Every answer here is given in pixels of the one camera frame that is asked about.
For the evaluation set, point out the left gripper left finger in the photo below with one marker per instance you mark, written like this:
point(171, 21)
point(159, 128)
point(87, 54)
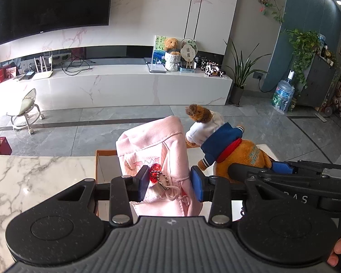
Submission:
point(123, 191)

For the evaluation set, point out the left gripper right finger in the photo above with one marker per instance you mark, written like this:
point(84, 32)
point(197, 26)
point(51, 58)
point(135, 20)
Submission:
point(217, 191)

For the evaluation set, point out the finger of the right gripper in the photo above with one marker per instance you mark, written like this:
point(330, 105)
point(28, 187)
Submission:
point(296, 167)

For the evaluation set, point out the orange plush bear toy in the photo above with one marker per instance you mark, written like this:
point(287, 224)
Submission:
point(221, 143)

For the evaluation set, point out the pink drawstring pouch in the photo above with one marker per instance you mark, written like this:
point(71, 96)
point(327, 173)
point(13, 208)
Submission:
point(161, 146)

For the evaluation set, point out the orange cardboard box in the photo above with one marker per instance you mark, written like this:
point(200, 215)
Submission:
point(107, 167)

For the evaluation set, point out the blue water jug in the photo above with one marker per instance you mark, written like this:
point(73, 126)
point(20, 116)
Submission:
point(283, 94)

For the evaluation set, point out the dark grey cabinet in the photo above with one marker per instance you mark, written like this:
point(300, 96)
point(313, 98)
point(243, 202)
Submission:
point(318, 81)

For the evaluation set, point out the white marble tv console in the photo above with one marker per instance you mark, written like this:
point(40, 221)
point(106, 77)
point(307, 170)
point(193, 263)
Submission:
point(117, 85)

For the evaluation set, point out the potted floor plant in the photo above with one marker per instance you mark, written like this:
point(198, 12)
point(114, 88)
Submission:
point(242, 69)

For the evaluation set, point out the small white chair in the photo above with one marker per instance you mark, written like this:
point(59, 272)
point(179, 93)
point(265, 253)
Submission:
point(19, 114)

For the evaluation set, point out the cow figurines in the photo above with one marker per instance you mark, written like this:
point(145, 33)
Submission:
point(211, 69)

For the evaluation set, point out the hanging green vine plant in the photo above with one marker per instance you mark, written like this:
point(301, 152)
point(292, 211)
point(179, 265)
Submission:
point(305, 45)

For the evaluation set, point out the green landscape painting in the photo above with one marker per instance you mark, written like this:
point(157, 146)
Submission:
point(158, 56)

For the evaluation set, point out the white wifi router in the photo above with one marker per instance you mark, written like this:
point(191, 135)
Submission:
point(43, 68)

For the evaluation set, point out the round white fan ornament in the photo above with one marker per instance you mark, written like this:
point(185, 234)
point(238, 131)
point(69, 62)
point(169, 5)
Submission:
point(188, 53)

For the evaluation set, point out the brown teddy bear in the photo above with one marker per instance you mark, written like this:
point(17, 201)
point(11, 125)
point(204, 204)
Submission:
point(171, 46)

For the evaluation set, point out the black wall television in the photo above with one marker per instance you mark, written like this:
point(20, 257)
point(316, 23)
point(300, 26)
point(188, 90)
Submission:
point(21, 18)

